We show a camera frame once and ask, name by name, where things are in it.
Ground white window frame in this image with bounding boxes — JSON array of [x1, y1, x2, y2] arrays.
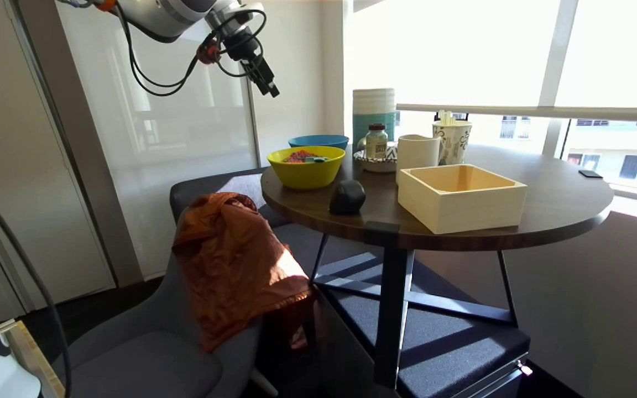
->
[[394, 0, 637, 162]]

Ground yellow plastic bowl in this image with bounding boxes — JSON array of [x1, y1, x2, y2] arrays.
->
[[266, 144, 350, 193]]

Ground black tripod cable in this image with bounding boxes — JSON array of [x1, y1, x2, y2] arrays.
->
[[0, 163, 75, 398]]

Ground white cylindrical container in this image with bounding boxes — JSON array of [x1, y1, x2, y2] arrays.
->
[[352, 87, 397, 151]]

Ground black and orange wrist camera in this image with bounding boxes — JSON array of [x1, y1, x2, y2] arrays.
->
[[196, 34, 225, 67]]

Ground grey partition post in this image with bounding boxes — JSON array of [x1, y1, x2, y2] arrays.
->
[[7, 0, 146, 289]]

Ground cream open wooden box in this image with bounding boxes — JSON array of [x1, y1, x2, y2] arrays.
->
[[395, 162, 531, 236]]

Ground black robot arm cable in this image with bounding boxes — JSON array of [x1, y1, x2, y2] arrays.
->
[[114, 5, 270, 100]]

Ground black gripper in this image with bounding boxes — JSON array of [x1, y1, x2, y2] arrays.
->
[[216, 5, 283, 100]]

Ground round dark wooden table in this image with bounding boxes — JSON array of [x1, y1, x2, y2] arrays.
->
[[259, 142, 616, 392]]

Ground small white plate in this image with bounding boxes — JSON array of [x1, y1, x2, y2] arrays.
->
[[352, 148, 399, 177]]

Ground small glass jar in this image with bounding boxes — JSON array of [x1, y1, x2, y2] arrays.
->
[[363, 122, 391, 163]]

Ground orange cloth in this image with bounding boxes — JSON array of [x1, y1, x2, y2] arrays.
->
[[170, 191, 318, 353]]

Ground light wooden plank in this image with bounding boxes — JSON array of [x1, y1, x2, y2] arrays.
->
[[0, 318, 69, 398]]

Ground black lumpy object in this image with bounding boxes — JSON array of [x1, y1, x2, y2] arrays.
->
[[328, 177, 370, 219]]

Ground colourful toys in yellow bowl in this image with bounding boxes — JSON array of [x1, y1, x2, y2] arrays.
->
[[283, 148, 332, 165]]

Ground blue plastic bowl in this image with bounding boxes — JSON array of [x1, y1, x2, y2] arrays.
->
[[286, 133, 352, 153]]

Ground patterned paper cup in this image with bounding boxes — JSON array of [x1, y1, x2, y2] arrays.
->
[[430, 109, 475, 169]]

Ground grey upholstered chair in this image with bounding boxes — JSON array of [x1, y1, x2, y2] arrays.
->
[[50, 249, 279, 398]]

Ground white cylindrical cup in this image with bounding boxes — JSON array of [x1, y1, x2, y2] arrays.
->
[[395, 133, 443, 172]]

